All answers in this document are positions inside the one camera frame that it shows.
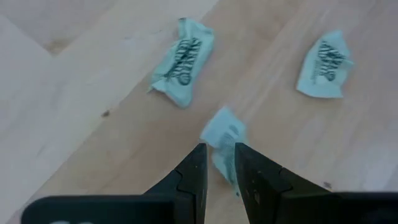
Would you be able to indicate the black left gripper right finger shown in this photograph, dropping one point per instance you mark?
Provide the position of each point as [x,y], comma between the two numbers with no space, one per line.
[258,180]

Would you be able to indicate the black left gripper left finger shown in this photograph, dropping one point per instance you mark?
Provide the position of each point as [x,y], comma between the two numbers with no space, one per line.
[192,174]

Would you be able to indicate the pale green stevia packet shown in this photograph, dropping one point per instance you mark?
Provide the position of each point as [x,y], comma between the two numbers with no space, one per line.
[224,127]
[325,65]
[183,62]

